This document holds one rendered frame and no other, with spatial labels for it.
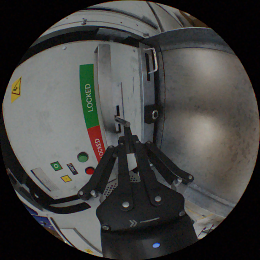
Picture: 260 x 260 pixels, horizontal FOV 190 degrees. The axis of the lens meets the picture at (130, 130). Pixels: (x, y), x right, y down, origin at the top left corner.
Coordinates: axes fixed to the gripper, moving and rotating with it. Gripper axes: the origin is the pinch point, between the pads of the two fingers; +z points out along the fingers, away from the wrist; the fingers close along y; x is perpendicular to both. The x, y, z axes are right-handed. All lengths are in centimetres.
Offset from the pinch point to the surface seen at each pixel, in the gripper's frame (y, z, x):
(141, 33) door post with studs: 6.8, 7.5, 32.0
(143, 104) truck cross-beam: 6.1, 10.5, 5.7
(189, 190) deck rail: 24.0, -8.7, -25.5
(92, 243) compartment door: -25, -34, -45
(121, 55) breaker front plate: 0.0, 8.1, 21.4
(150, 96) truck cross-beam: 8.9, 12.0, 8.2
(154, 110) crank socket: 9.5, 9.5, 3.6
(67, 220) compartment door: -36, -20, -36
